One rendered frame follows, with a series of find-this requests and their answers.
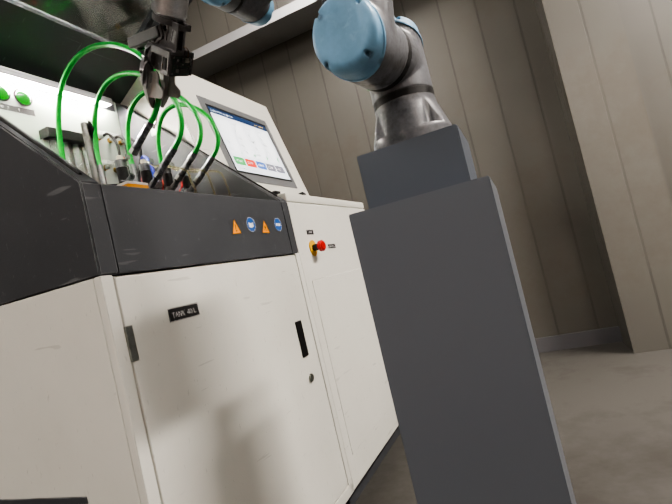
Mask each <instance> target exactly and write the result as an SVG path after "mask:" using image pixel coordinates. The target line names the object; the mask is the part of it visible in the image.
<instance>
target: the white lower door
mask: <svg viewBox="0 0 672 504"><path fill-rule="evenodd" d="M113 282H114V286H115V291H116V296H117V300H118V305H119V310H120V314H121V319H122V324H123V328H124V333H125V337H126V342H127V347H128V351H129V356H130V361H131V365H132V370H133V375H134V379H135V384H136V389H137V393H138V398H139V403H140V407H141V412H142V417H143V421H144V426H145V430H146V435H147V440H148V444H149V449H150V454H151V458H152V463H153V468H154V472H155V477H156V482H157V486H158V491H159V496H160V500H161V504H334V503H335V502H336V500H337V499H338V498H339V496H340V495H341V494H342V492H343V491H344V489H345V488H346V487H347V485H348V483H347V478H346V474H345V470H344V465H343V461H342V457H341V452H340V448H339V444H338V440H337V435H336V431H335V427H334V422H333V418H332V414H331V409H330V405H329V401H328V397H327V392H326V388H325V384H324V379H323V375H322V371H321V366H320V362H319V358H318V353H317V349H316V345H315V341H314V336H313V332H312V328H311V323H310V319H309V315H308V310H307V306H306V302H305V298H304V293H303V289H302V285H301V280H300V276H299V272H298V267H297V263H296V259H295V255H289V256H281V257H272V258H264V259H256V260H248V261H240V262H232V263H224V264H216V265H207V266H199V267H191V268H183V269H175V270H167V271H159V272H150V273H142V274H134V275H126V276H118V277H113Z"/></svg>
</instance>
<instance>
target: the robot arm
mask: <svg viewBox="0 0 672 504"><path fill-rule="evenodd" d="M201 1H203V2H204V3H206V4H209V5H212V6H214V7H216V8H218V9H220V10H222V11H224V12H227V13H229V14H231V15H233V16H235V17H237V18H239V19H241V20H242V21H243V22H245V23H249V24H251V25H255V26H263V25H265V24H267V23H268V22H269V21H270V19H271V18H272V13H273V12H274V3H273V0H201ZM188 5H189V0H152V3H151V9H152V10H153V11H152V19H153V20H154V21H156V22H159V25H155V26H153V27H151V28H149V29H146V30H144V31H142V32H139V33H137V34H135V35H132V36H130V37H128V38H127V43H128V46H129V48H130V49H138V50H144V54H142V59H141V62H140V67H139V73H140V78H141V83H142V86H143V90H144V93H145V96H146V99H147V102H148V104H149V106H150V107H151V108H152V109H153V108H154V104H155V99H154V98H157V99H162V100H161V106H160V107H161V108H164V106H165V104H166V103H167V101H168V98H169V97H174V98H179V97H180V96H181V91H180V89H179V88H178V86H177V85H176V83H175V76H189V75H190V76H191V75H192V66H193V58H194V53H192V52H190V51H189V50H188V48H186V47H184V45H185V36H186V32H191V25H189V24H187V23H186V20H185V19H186V18H187V15H188ZM318 13H319V16H318V18H315V21H314V25H313V32H312V38H313V45H314V49H315V52H316V55H317V57H318V59H319V60H320V62H321V63H322V64H323V66H324V67H325V68H326V69H328V70H329V71H331V72H332V73H333V74H334V75H335V76H337V77H338V78H340V79H342V80H345V81H349V82H352V83H354V84H357V85H359V86H361V87H363V88H365V89H368V90H369V92H370V96H371V100H372V104H373V108H374V112H375V116H376V127H375V141H374V151H375V150H378V149H381V148H384V147H387V146H390V145H393V144H396V143H399V142H402V141H405V140H408V139H411V138H414V137H417V136H420V135H423V134H426V133H429V132H432V131H435V130H438V129H441V128H444V127H447V126H450V125H452V124H451V122H450V121H449V119H448V118H447V116H446V115H445V113H444V112H443V110H442V108H441V107H440V105H439V104H438V102H437V100H436V97H435V94H434V90H433V85H432V81H431V77H430V73H429V69H428V65H427V61H426V57H425V53H424V49H423V40H422V37H421V35H420V33H419V31H418V28H417V26H416V25H415V23H414V22H413V21H411V20H410V19H408V18H406V17H402V16H398V17H397V18H395V16H394V8H393V0H322V6H321V8H320V9H319V11H318ZM185 48H186V49H187V50H186V49H185ZM190 63H191V65H190ZM153 69H157V70H159V72H160V73H158V72H157V71H153ZM159 79H160V82H161V86H160V85H159Z"/></svg>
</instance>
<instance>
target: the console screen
mask: <svg viewBox="0 0 672 504"><path fill-rule="evenodd" d="M196 97H197V99H198V101H199V103H200V106H201V108H202V110H204V111H205V112H206V113H207V114H208V115H209V116H210V117H211V118H212V119H213V120H214V122H215V124H216V125H217V128H218V130H219V134H220V148H221V150H222V153H223V155H224V157H225V159H226V161H227V163H228V165H229V167H230V168H232V169H234V170H236V171H237V172H239V173H241V174H242V175H244V176H246V177H247V178H249V179H251V180H252V181H254V182H257V183H264V184H270V185H277V186H283V187H290V188H296V189H297V186H296V184H295V182H294V180H293V178H292V175H291V173H290V171H289V169H288V167H287V165H286V163H285V161H284V159H283V157H282V155H281V153H280V151H279V149H278V147H277V145H276V143H275V141H274V139H273V136H272V134H271V132H270V130H269V128H268V126H267V124H266V122H265V121H263V120H261V119H258V118H256V117H253V116H250V115H248V114H245V113H243V112H240V111H237V110H235V109H232V108H230V107H227V106H224V105H222V104H219V103H217V102H214V101H212V100H209V99H206V98H204V97H201V96H199V95H196Z"/></svg>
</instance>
